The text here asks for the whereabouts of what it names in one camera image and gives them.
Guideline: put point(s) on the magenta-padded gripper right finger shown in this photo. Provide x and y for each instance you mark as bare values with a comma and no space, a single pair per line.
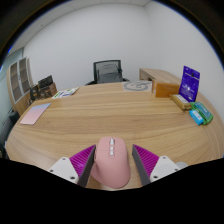
162,166

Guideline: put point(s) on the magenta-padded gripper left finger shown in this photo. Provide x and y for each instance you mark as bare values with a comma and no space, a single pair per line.
62,166

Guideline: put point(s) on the pink computer mouse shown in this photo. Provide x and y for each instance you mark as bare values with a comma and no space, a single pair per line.
111,163

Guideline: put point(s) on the pink and blue mouse pad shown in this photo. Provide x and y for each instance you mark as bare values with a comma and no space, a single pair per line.
35,113

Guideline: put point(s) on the blue box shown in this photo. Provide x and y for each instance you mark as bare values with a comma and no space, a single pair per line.
196,117

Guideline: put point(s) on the black sofa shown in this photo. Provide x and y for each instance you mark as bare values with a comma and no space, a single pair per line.
7,128

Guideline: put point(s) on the tan flat box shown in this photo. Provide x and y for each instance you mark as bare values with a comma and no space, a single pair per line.
180,101

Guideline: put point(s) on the green box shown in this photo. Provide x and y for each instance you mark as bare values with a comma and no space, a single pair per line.
205,112

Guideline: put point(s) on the wide brown cardboard box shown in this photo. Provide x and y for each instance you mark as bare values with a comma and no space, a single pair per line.
48,91

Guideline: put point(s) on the round grey printed sheet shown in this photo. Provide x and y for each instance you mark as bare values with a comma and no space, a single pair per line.
137,86

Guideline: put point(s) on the black box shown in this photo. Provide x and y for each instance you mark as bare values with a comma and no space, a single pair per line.
45,81

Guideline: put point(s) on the wooden side desk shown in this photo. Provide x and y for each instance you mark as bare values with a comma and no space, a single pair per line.
160,74

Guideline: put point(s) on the wooden shelf unit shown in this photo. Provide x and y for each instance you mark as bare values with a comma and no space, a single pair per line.
19,85

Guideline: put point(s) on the grey backpack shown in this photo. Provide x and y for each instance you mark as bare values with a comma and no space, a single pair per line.
108,74

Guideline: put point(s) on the black mesh office chair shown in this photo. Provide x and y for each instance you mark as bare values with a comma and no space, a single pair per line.
96,68

